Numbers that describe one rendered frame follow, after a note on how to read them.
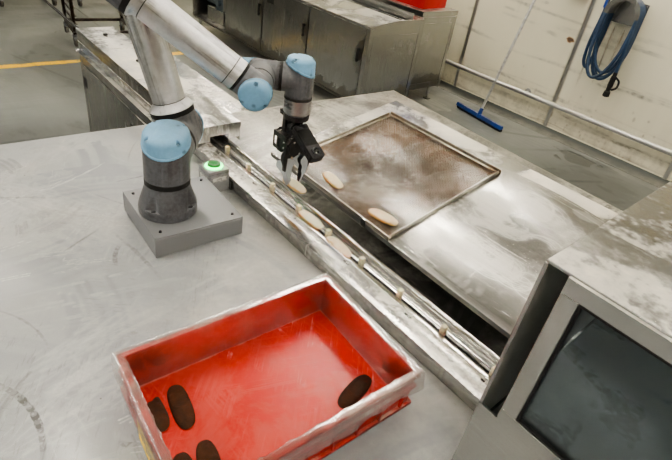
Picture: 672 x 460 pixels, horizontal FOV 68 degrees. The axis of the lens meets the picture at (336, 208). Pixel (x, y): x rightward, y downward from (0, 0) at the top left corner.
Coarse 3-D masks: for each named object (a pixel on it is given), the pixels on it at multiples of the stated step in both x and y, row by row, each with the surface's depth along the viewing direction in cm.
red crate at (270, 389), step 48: (288, 336) 109; (336, 336) 111; (144, 384) 94; (192, 384) 96; (240, 384) 97; (288, 384) 99; (336, 384) 100; (384, 384) 102; (192, 432) 88; (240, 432) 89; (288, 432) 90
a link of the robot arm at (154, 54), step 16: (128, 16) 117; (128, 32) 121; (144, 32) 119; (144, 48) 120; (160, 48) 122; (144, 64) 123; (160, 64) 123; (160, 80) 125; (176, 80) 128; (160, 96) 127; (176, 96) 129; (160, 112) 128; (176, 112) 129; (192, 112) 132; (192, 128) 132
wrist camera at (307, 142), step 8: (296, 128) 134; (304, 128) 135; (296, 136) 134; (304, 136) 133; (312, 136) 134; (304, 144) 132; (312, 144) 133; (304, 152) 133; (312, 152) 132; (320, 152) 132; (312, 160) 132; (320, 160) 134
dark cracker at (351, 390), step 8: (360, 376) 102; (368, 376) 103; (352, 384) 100; (360, 384) 100; (368, 384) 101; (344, 392) 98; (352, 392) 98; (360, 392) 99; (344, 400) 97; (352, 400) 97; (344, 408) 96
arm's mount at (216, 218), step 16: (128, 192) 137; (208, 192) 143; (128, 208) 136; (208, 208) 137; (224, 208) 138; (144, 224) 126; (160, 224) 127; (176, 224) 128; (192, 224) 129; (208, 224) 130; (224, 224) 133; (240, 224) 137; (160, 240) 123; (176, 240) 126; (192, 240) 129; (208, 240) 133; (160, 256) 126
